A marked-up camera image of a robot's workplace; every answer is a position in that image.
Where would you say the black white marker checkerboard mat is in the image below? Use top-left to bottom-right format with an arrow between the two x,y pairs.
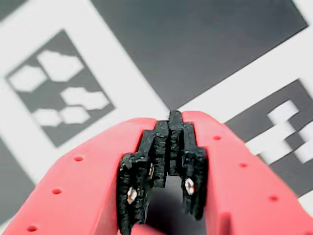
0,0 -> 313,221

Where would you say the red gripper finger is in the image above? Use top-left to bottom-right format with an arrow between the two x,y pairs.
0,110 -> 176,235
175,110 -> 313,235

